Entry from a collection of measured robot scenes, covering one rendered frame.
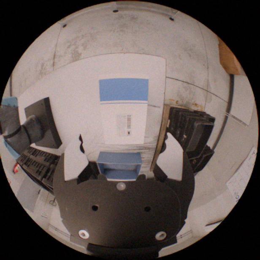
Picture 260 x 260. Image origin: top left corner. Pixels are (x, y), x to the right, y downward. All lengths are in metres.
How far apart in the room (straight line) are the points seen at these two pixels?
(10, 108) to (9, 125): 0.06
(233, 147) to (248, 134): 0.56
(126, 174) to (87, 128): 0.33
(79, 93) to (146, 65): 0.26
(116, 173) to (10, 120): 0.58
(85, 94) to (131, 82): 0.18
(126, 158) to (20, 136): 0.50
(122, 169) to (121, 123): 0.34
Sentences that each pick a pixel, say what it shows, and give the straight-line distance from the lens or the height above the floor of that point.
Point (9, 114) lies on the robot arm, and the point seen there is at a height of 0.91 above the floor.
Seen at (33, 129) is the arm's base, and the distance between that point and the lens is 0.49.
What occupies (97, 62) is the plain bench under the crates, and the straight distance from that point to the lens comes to 0.33.
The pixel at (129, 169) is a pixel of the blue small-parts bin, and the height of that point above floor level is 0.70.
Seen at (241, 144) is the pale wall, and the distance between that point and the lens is 2.56.
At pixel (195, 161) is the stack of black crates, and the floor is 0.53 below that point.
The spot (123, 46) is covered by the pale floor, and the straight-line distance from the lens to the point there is 1.14.
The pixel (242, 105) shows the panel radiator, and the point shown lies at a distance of 2.45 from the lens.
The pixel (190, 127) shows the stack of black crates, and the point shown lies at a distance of 0.72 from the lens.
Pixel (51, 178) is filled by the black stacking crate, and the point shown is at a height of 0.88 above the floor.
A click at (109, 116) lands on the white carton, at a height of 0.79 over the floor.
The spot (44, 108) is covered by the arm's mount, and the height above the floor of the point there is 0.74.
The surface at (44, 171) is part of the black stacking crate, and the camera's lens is 0.60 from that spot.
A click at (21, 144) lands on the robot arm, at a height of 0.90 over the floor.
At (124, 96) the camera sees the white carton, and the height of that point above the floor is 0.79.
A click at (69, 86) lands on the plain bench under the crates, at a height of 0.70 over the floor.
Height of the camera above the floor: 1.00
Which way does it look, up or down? 61 degrees down
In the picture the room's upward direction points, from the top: 176 degrees clockwise
